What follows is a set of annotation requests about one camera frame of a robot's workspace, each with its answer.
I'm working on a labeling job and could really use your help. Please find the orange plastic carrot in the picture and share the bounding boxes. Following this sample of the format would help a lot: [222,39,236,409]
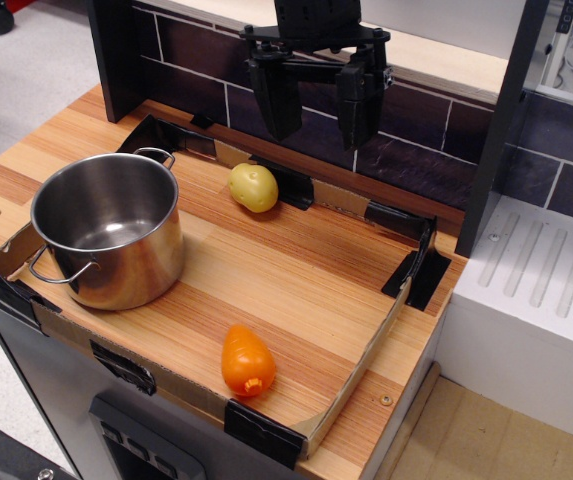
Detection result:
[221,324,276,397]

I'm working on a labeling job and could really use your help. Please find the light wooden shelf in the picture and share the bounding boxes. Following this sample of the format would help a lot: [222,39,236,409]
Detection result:
[138,1,508,105]

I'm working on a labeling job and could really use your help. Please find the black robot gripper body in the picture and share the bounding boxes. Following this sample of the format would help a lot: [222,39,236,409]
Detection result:
[239,0,391,53]

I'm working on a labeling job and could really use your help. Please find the white toy sink drainboard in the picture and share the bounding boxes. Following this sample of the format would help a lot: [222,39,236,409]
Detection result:
[436,197,573,430]

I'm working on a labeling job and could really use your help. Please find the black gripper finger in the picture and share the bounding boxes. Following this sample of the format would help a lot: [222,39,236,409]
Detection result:
[335,42,392,151]
[248,41,302,141]

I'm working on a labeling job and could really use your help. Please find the dark grey right upright post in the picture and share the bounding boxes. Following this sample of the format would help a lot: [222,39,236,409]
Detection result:
[456,0,555,257]

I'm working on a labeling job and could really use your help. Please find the yellow plastic potato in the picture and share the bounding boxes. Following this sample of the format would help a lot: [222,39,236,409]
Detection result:
[228,163,279,213]

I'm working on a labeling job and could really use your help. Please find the cardboard fence with black tape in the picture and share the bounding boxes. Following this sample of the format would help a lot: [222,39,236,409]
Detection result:
[0,110,465,479]

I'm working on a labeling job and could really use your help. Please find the grey oven control panel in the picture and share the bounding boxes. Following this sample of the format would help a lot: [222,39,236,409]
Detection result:
[89,396,207,480]

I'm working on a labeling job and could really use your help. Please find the stainless steel pot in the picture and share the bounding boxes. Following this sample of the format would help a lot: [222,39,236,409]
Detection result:
[31,147,184,311]

